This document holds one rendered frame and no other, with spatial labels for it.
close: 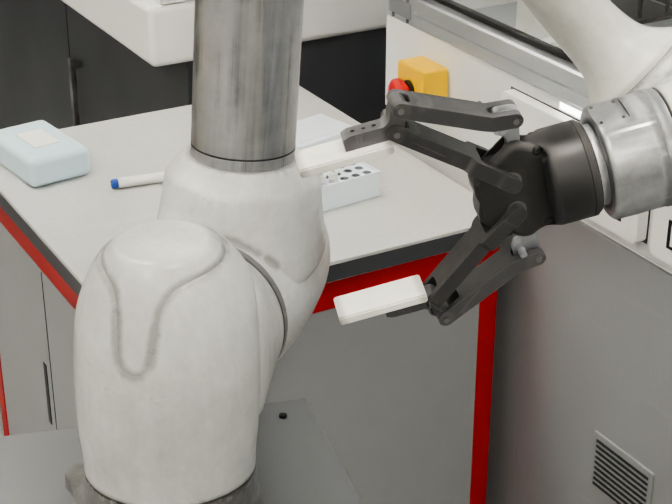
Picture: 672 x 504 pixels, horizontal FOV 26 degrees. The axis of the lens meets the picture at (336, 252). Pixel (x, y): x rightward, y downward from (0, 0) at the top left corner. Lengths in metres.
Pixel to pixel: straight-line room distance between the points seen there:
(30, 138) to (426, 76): 0.58
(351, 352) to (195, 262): 0.77
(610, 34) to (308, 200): 0.33
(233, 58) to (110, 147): 0.93
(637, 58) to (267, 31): 0.33
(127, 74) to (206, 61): 1.44
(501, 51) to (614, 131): 0.91
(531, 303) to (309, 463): 0.69
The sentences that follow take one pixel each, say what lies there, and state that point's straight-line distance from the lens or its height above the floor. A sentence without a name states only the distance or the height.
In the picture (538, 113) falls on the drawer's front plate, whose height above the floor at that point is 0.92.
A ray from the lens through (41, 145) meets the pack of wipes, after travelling 2.14.
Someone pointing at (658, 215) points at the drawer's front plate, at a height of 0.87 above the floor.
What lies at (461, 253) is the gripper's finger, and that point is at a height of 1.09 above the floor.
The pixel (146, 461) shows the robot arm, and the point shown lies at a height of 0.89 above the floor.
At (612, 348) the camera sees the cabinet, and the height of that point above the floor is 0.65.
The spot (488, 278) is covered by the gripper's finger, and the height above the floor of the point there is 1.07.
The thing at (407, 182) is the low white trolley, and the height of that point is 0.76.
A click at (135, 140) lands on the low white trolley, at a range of 2.26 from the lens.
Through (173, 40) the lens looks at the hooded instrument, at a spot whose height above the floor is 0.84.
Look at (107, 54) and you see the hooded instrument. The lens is 2.86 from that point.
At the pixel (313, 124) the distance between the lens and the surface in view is 2.26.
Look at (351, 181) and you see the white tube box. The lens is 2.01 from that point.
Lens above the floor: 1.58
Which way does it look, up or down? 26 degrees down
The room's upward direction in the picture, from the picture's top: straight up
